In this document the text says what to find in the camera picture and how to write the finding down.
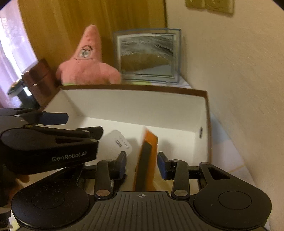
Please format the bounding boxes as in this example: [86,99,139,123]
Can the white wifi router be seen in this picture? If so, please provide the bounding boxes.
[85,130,132,166]

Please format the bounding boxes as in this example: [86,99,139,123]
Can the orange black handheld device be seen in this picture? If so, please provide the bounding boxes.
[133,130,158,192]

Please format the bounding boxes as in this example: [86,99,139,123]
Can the person left hand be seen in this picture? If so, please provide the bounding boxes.
[1,165,29,207]

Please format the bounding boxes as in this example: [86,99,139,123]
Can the dark green glass lamp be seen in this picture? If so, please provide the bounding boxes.
[8,79,36,108]

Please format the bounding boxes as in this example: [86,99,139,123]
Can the brown cylindrical canister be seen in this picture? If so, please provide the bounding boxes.
[22,58,59,106]

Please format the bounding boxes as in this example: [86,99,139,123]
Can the pink sheer curtain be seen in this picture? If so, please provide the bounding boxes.
[1,1,38,108]

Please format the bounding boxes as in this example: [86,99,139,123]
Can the pink starfish plush toy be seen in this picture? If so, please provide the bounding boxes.
[56,25,121,85]

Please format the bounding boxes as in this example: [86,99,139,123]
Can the yellow wooden door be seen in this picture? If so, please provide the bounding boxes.
[18,0,167,70]

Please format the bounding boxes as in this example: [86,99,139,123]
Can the glass picture frame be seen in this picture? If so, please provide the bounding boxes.
[114,28,181,84]

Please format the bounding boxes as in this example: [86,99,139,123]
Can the beige wall socket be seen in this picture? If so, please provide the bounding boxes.
[185,0,205,9]
[205,0,234,14]

